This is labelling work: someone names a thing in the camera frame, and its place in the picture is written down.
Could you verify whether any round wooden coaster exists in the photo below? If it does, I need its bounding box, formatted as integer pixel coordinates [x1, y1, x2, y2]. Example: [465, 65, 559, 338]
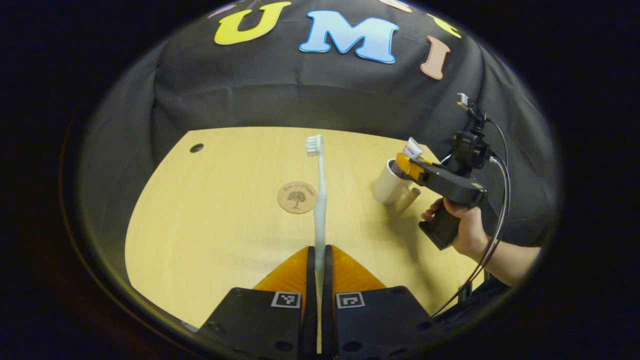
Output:
[277, 180, 318, 215]

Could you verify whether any white toothpaste tube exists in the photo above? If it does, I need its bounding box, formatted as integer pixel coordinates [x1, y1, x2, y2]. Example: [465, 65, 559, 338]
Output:
[400, 137, 425, 161]

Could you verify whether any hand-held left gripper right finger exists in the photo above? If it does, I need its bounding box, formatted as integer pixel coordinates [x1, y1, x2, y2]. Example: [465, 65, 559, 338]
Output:
[322, 244, 433, 358]

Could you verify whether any black backdrop cloth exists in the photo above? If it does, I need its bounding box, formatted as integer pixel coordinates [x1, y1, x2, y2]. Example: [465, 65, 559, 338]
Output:
[80, 0, 558, 281]

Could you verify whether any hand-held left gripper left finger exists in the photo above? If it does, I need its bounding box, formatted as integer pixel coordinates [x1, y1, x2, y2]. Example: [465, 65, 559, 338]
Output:
[197, 245, 317, 358]

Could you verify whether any pale green toothbrush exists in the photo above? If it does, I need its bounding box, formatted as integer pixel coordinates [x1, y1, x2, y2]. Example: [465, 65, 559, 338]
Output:
[305, 134, 328, 353]

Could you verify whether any white cup with wooden handle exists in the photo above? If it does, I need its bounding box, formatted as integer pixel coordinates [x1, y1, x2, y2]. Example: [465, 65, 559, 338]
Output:
[371, 158, 422, 215]

